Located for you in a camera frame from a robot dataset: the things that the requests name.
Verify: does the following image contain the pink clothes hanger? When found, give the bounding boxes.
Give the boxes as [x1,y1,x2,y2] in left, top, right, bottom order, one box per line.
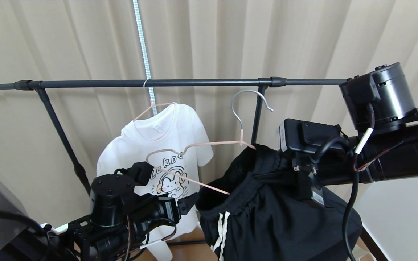
[146,90,274,195]
[132,79,176,142]

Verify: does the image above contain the black garment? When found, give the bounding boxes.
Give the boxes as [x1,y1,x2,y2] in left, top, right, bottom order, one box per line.
[195,144,363,261]

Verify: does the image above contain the white printed T-shirt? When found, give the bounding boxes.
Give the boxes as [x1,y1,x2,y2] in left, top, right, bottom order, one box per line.
[96,103,214,261]

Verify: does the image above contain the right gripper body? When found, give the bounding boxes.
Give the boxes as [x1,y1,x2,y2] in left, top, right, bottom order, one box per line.
[295,159,373,208]

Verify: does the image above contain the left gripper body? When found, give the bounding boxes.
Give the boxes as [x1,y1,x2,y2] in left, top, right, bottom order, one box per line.
[150,197,181,226]

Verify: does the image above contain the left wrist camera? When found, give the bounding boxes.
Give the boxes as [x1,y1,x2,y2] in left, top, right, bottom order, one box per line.
[114,162,154,186]

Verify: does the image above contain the black clothes rack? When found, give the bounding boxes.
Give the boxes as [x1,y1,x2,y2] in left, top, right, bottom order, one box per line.
[0,76,348,247]

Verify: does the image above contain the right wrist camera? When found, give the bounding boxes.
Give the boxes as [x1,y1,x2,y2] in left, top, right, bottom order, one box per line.
[276,118,343,171]

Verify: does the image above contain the beige curtain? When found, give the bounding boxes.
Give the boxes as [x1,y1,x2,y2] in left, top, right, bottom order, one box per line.
[0,0,418,232]

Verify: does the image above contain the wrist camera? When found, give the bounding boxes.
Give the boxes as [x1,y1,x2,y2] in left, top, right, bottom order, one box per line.
[276,118,343,171]
[114,162,154,186]

